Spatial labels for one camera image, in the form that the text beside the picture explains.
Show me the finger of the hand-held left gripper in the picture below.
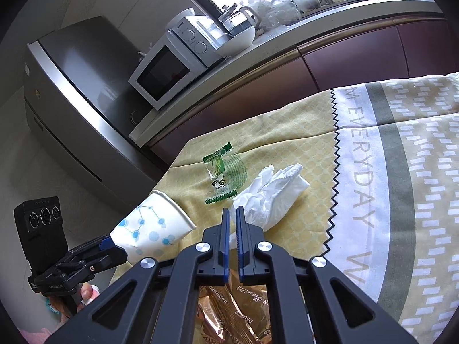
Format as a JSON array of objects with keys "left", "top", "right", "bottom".
[
  {"left": 58, "top": 247, "right": 128, "bottom": 276},
  {"left": 69, "top": 236, "right": 114, "bottom": 259}
]

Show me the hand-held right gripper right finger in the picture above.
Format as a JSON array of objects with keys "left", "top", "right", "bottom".
[{"left": 236, "top": 206, "right": 418, "bottom": 344}]

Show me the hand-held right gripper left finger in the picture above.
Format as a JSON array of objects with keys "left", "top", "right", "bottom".
[{"left": 46, "top": 208, "right": 231, "bottom": 344}]

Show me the white tissue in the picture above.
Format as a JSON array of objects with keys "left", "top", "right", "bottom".
[{"left": 229, "top": 163, "right": 311, "bottom": 249}]

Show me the white blue-dotted paper cup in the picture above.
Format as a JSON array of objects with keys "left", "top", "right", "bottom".
[{"left": 109, "top": 191, "right": 197, "bottom": 260}]

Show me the gold foil snack wrapper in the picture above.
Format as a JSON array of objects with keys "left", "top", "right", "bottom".
[{"left": 197, "top": 283, "right": 311, "bottom": 344}]

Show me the person's left hand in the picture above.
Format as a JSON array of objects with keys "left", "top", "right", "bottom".
[{"left": 76, "top": 282, "right": 99, "bottom": 313}]

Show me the green candy wrapper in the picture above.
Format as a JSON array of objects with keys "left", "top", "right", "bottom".
[{"left": 203, "top": 143, "right": 249, "bottom": 205}]

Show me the person's pink clothing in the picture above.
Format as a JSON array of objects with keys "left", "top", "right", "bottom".
[{"left": 16, "top": 325, "right": 52, "bottom": 344}]

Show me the yellow quilted tablecloth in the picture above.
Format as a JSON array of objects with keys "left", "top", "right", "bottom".
[{"left": 108, "top": 88, "right": 339, "bottom": 294}]

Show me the white green printed cloth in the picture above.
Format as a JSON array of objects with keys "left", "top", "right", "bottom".
[{"left": 324, "top": 73, "right": 459, "bottom": 344}]

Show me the grey refrigerator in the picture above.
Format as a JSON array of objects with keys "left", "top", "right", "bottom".
[{"left": 23, "top": 16, "right": 171, "bottom": 189}]

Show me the white microwave oven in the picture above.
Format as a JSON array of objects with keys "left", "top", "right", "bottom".
[{"left": 128, "top": 16, "right": 234, "bottom": 112}]

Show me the white ceramic bowl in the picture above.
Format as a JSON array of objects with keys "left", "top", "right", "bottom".
[{"left": 217, "top": 25, "right": 256, "bottom": 58}]

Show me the maroon kitchen counter cabinet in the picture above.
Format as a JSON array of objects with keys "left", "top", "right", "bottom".
[{"left": 129, "top": 0, "right": 456, "bottom": 167}]

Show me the white electric kettle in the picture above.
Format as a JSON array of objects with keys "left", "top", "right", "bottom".
[{"left": 229, "top": 6, "right": 262, "bottom": 36}]

